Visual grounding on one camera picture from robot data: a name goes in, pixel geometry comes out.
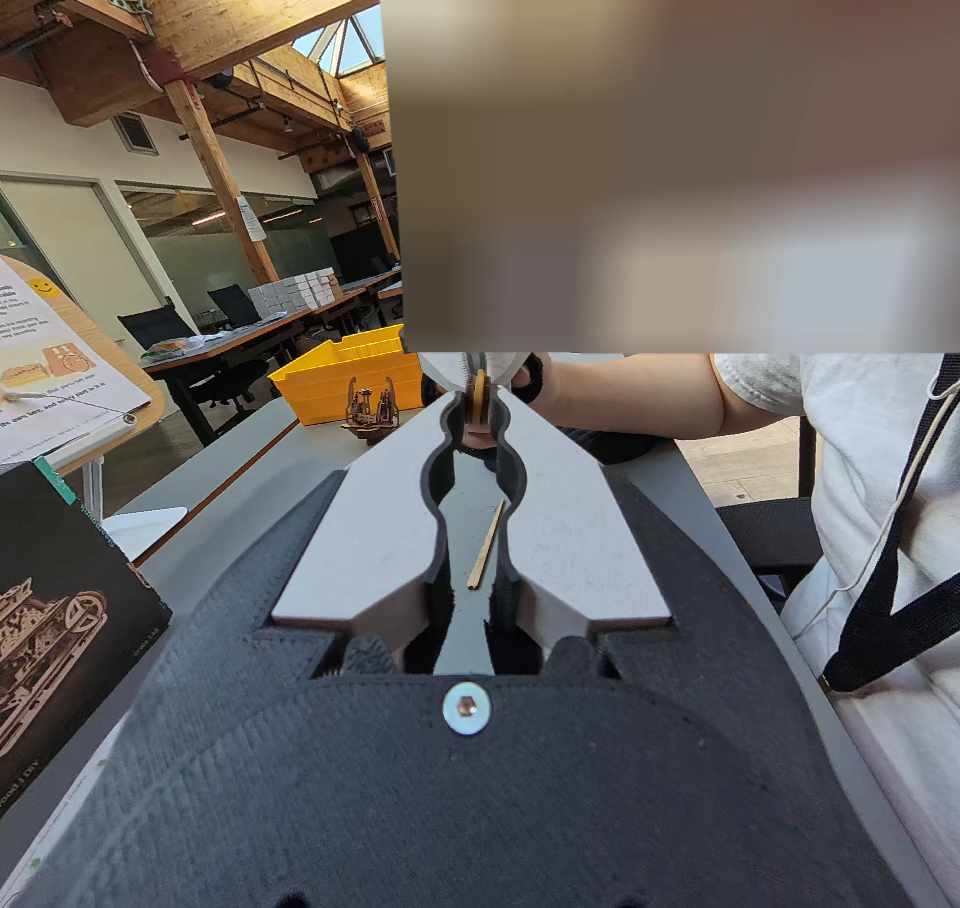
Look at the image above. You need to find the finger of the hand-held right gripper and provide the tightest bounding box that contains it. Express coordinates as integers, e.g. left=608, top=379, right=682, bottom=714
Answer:
left=484, top=353, right=532, bottom=393
left=417, top=353, right=468, bottom=399

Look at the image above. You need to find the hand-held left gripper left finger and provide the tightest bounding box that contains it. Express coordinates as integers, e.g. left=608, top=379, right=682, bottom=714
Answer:
left=271, top=394, right=460, bottom=636

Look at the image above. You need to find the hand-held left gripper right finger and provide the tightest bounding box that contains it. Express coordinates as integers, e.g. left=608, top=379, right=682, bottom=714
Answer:
left=491, top=390, right=672, bottom=637

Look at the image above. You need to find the round wooden wheel part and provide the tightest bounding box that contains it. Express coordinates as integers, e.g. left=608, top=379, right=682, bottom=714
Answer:
left=462, top=368, right=493, bottom=429

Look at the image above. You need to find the thin wooden stick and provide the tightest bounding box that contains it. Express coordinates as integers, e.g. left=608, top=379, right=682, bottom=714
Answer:
left=466, top=499, right=506, bottom=592

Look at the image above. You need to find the person's right forearm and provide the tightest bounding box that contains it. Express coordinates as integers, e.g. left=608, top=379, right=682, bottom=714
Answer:
left=537, top=354, right=726, bottom=441

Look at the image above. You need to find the small assembled wooden model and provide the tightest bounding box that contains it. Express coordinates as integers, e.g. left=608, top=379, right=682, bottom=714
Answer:
left=342, top=376, right=402, bottom=446

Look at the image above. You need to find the black model kit box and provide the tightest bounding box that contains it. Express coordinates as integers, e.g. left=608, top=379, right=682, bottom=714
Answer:
left=0, top=458, right=173, bottom=820

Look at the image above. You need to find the yellow plastic bin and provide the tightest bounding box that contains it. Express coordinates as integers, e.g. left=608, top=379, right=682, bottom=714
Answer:
left=267, top=323, right=426, bottom=427

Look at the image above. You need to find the stack of white boxes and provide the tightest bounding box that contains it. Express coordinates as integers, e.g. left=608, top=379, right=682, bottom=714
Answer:
left=246, top=267, right=343, bottom=319

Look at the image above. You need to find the black office chair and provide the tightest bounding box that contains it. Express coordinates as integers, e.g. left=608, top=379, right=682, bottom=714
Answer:
left=206, top=284, right=264, bottom=329
left=117, top=305, right=271, bottom=447
left=714, top=416, right=825, bottom=598

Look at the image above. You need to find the long wooden desk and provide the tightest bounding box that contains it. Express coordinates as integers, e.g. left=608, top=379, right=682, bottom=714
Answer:
left=141, top=269, right=403, bottom=447

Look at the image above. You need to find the wooden sheet holder board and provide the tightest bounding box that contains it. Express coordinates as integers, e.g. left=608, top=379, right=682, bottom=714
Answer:
left=0, top=255, right=167, bottom=477

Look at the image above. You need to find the printed instruction sheet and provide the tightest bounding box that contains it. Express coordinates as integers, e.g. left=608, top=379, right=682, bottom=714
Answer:
left=0, top=257, right=154, bottom=466

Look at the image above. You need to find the wooden support post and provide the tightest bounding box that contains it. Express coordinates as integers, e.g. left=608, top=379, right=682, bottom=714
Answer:
left=161, top=79, right=281, bottom=288

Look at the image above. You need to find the white cord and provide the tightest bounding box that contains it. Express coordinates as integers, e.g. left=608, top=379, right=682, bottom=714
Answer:
left=791, top=353, right=960, bottom=639

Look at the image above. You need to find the black shoulder strap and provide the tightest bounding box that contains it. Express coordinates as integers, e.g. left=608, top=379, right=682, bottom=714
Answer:
left=819, top=353, right=960, bottom=693

